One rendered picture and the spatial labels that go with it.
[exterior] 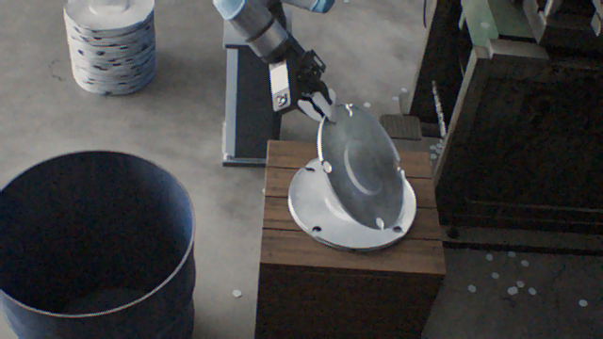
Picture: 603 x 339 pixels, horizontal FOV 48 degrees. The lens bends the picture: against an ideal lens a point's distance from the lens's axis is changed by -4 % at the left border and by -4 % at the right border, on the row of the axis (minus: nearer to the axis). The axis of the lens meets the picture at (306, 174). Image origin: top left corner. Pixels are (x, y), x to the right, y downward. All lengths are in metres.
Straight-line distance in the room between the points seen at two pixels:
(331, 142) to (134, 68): 1.07
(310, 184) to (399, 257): 0.27
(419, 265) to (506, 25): 0.62
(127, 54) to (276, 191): 0.90
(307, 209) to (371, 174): 0.16
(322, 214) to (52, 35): 1.50
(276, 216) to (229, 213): 0.48
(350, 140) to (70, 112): 1.14
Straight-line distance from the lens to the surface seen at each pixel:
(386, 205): 1.56
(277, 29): 1.42
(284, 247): 1.52
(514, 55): 1.68
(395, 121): 2.14
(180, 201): 1.49
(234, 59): 1.93
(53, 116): 2.39
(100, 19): 2.34
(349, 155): 1.50
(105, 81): 2.41
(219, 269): 1.91
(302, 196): 1.61
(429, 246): 1.58
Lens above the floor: 1.54
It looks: 45 degrees down
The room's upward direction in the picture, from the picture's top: 8 degrees clockwise
